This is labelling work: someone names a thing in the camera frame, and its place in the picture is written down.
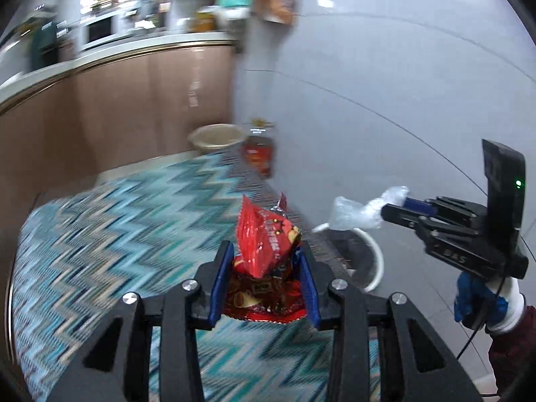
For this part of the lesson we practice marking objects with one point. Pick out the beige bowl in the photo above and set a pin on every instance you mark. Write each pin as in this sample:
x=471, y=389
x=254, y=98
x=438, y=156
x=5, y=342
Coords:
x=215, y=137

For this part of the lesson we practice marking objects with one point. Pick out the clear plastic bag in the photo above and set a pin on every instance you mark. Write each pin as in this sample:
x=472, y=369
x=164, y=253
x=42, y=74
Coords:
x=347, y=213

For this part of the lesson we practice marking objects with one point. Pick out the green kitchen appliance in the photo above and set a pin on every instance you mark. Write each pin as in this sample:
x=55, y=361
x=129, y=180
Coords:
x=44, y=46

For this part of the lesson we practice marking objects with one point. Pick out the white microwave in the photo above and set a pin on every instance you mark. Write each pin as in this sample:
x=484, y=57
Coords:
x=98, y=29

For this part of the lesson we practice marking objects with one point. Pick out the white round bin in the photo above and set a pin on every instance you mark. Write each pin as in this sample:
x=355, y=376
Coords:
x=379, y=259

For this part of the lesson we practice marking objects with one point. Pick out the yellow container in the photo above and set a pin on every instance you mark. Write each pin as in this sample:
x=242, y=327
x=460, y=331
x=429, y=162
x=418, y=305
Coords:
x=204, y=19

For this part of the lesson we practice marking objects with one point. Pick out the red snack packet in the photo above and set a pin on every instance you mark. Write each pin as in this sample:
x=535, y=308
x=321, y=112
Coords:
x=259, y=238

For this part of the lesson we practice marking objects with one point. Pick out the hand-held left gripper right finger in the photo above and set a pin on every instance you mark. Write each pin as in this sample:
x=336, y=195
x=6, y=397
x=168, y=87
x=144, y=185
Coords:
x=309, y=291

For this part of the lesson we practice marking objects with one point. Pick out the person's right forearm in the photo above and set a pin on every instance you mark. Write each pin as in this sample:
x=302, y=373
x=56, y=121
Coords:
x=517, y=351

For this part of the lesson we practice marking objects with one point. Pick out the zigzag patterned mat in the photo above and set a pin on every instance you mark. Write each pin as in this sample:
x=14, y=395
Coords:
x=104, y=238

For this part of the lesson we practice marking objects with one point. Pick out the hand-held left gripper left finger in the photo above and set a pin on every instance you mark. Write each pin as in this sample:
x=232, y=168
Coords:
x=221, y=282

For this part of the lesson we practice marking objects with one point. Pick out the person's right hand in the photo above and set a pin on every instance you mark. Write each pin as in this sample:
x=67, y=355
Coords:
x=473, y=301

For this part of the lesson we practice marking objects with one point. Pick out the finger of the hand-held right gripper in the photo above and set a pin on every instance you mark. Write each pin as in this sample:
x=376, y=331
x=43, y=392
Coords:
x=400, y=217
x=418, y=205

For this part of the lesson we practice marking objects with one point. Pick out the kitchen counter with brown cabinets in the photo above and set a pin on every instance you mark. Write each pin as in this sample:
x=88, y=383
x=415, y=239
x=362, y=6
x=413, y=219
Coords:
x=125, y=104

